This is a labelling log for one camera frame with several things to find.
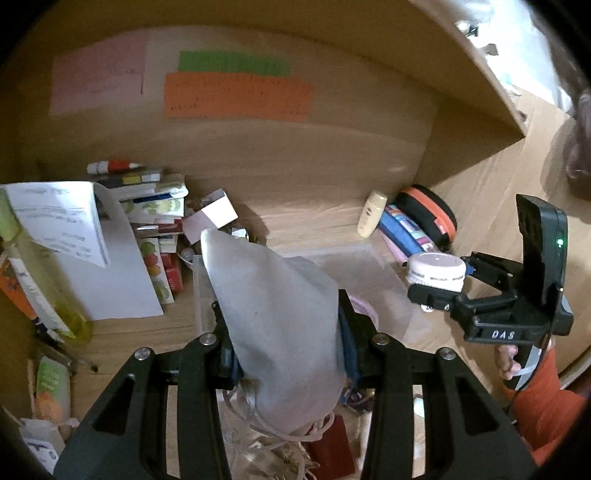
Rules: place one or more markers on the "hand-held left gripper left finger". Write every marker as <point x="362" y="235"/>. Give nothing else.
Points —
<point x="205" y="369"/>

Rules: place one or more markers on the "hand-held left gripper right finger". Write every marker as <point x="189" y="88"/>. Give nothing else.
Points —
<point x="354" y="353"/>

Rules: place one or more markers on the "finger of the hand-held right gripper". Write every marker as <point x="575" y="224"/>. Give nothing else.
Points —
<point x="494" y="270"/>
<point x="429" y="300"/>

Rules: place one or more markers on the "white round jar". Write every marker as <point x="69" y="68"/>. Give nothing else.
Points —
<point x="436" y="270"/>

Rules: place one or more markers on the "clear plastic container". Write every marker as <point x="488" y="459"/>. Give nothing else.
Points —
<point x="364" y="272"/>

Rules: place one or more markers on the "grey cloth pouch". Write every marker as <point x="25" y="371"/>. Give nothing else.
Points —
<point x="277" y="323"/>

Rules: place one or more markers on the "red cloth pouch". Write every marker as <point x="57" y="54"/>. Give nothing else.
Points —
<point x="332" y="445"/>

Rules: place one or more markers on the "person's right forearm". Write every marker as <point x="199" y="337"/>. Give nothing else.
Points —
<point x="549" y="406"/>

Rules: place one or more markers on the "wooden desktop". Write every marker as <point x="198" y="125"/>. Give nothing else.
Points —
<point x="314" y="217"/>

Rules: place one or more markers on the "person's right hand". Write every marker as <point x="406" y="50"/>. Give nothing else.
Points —
<point x="508" y="362"/>

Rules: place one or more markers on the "pink flat pack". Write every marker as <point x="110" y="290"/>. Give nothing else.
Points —
<point x="395" y="249"/>

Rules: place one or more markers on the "blue tube pack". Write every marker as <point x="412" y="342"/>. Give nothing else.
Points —
<point x="406" y="230"/>

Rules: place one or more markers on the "black and orange case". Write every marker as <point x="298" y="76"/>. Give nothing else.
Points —
<point x="431" y="207"/>

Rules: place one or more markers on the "cream small bottle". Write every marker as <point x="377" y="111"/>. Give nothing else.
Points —
<point x="371" y="214"/>

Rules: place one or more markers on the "fruit printed box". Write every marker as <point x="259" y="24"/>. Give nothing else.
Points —
<point x="154" y="267"/>

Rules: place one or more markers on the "dark blurred object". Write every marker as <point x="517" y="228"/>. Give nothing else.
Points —
<point x="579" y="147"/>

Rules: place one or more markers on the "black pen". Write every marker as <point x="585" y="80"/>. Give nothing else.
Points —
<point x="60" y="353"/>

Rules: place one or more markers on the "small white box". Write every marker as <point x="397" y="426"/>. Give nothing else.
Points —
<point x="212" y="217"/>

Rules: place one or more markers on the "green and orange packet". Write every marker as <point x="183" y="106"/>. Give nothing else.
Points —
<point x="53" y="387"/>

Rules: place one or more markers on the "yellow-green spray bottle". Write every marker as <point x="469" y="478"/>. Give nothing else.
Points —
<point x="44" y="295"/>

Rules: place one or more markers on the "white carton box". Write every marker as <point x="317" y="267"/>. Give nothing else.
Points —
<point x="39" y="445"/>

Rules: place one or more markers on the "stack of small boxes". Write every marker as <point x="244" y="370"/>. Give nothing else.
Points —
<point x="147" y="194"/>

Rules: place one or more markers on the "wooden shelf board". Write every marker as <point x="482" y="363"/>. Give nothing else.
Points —
<point x="466" y="78"/>

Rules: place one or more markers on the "orange book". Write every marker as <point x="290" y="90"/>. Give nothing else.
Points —
<point x="14" y="288"/>

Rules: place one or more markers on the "handwritten folded paper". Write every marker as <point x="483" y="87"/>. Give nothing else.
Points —
<point x="60" y="217"/>

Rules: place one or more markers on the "red and white marker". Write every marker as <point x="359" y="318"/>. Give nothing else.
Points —
<point x="115" y="166"/>

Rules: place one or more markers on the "orange paper note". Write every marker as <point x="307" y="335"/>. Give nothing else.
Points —
<point x="238" y="98"/>

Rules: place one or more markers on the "green paper note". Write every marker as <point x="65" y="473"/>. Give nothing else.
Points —
<point x="233" y="63"/>

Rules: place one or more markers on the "pink paper note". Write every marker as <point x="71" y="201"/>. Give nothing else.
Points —
<point x="97" y="74"/>

